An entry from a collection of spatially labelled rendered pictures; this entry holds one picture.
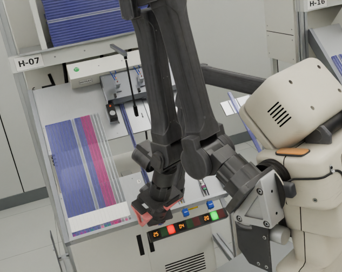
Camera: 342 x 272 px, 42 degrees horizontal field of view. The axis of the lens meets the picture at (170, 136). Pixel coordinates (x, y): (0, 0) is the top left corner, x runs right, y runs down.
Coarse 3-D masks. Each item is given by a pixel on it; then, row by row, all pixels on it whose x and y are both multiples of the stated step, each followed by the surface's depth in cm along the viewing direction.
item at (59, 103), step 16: (48, 96) 197; (64, 96) 198; (80, 96) 198; (96, 96) 199; (48, 112) 193; (64, 112) 194; (80, 112) 195; (96, 112) 196; (128, 112) 197; (144, 112) 198; (112, 128) 193; (144, 128) 195; (48, 144) 187
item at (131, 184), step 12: (120, 180) 183; (132, 180) 184; (144, 180) 184; (192, 180) 187; (204, 180) 187; (216, 180) 188; (132, 192) 181; (192, 192) 184; (216, 192) 185; (144, 204) 180; (132, 216) 177
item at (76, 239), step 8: (224, 192) 183; (200, 200) 181; (208, 200) 184; (176, 208) 178; (184, 208) 183; (120, 224) 173; (128, 224) 175; (136, 224) 179; (96, 232) 170; (104, 232) 174; (112, 232) 178; (72, 240) 168; (80, 240) 172
